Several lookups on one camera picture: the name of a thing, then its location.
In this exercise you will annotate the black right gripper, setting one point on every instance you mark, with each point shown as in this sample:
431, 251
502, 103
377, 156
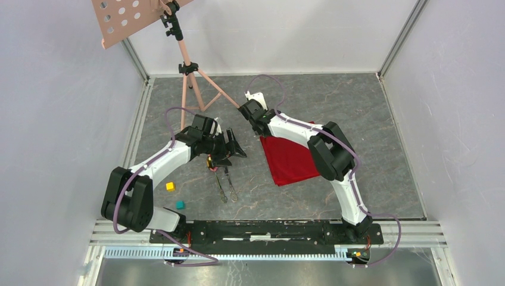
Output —
266, 111

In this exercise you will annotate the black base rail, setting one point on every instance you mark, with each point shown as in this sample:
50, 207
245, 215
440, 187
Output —
274, 236

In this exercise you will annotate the iridescent spoon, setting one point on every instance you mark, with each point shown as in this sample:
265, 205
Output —
211, 164

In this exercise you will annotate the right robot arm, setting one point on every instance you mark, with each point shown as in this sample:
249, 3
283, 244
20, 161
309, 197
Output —
331, 152

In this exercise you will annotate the red cloth napkin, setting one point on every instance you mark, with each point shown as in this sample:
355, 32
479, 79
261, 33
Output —
287, 153

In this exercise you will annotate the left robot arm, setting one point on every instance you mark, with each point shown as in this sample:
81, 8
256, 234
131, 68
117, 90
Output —
129, 195

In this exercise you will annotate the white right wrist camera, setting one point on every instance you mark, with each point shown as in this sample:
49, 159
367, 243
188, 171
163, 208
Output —
258, 96

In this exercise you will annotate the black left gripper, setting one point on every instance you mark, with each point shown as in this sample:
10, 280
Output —
218, 161

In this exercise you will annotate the yellow cube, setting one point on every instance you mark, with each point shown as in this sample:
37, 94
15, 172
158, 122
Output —
170, 187

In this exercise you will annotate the teal cube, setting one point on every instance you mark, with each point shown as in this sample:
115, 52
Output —
180, 205

